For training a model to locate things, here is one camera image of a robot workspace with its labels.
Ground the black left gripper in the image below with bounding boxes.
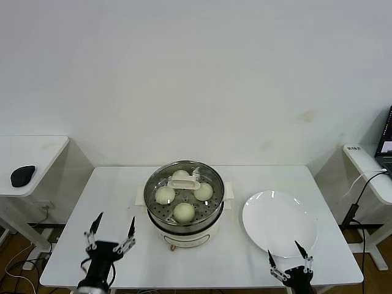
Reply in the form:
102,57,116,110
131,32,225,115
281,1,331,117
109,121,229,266
84,211,137,287

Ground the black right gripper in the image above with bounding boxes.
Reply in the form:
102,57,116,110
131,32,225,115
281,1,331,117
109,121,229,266
267,240,316,294

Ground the white steamed baozi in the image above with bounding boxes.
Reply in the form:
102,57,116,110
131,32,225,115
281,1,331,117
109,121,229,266
193,183,214,202
154,186,176,205
173,202,195,224
171,169,191,181

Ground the stainless steel steamer basket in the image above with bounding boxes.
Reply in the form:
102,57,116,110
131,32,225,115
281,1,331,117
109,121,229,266
143,159,226,234

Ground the white round plate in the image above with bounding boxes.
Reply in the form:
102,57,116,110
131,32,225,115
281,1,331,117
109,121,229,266
241,190,319,258

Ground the white electric cooking pot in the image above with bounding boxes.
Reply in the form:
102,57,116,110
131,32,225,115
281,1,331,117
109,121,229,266
135,180,235,252

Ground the black computer mouse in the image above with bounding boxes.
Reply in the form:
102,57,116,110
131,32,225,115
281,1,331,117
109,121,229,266
9,165,36,188

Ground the white side desk with mouse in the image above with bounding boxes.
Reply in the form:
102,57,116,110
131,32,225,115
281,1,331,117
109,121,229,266
0,135,94,255

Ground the white side desk with laptop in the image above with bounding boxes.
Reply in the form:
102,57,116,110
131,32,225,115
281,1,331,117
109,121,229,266
314,142,392,271

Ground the black laptop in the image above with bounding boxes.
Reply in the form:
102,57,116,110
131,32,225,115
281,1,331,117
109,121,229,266
375,104,392,178

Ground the black floor cable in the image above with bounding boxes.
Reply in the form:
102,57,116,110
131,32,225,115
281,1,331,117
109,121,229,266
4,255,51,290

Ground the black laptop power cable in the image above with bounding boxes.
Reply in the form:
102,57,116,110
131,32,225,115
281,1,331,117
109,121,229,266
339,170,390,255

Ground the white laptop cable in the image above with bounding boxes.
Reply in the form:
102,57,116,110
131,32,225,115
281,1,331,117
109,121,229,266
342,167,388,197

